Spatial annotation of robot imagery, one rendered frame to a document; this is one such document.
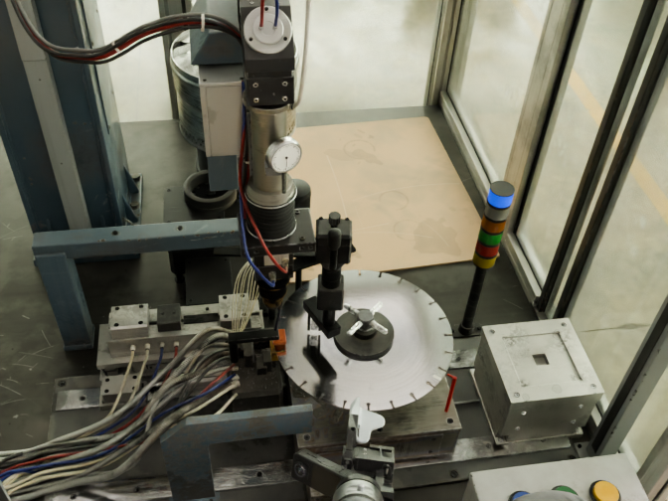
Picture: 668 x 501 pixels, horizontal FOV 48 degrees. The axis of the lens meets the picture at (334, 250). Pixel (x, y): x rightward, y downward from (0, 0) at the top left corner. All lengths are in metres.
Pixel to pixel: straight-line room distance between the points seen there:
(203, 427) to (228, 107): 0.50
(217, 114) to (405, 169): 1.07
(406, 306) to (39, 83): 0.82
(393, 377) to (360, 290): 0.21
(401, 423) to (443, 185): 0.83
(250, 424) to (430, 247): 0.79
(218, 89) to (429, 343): 0.62
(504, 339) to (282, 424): 0.49
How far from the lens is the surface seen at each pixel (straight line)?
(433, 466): 1.48
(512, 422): 1.47
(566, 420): 1.52
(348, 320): 1.39
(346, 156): 2.10
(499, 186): 1.41
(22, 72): 1.59
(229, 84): 1.04
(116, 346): 1.54
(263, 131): 1.01
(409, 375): 1.34
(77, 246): 1.46
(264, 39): 0.94
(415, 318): 1.42
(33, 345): 1.71
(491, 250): 1.48
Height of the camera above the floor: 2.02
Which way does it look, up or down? 44 degrees down
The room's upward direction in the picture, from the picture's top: 3 degrees clockwise
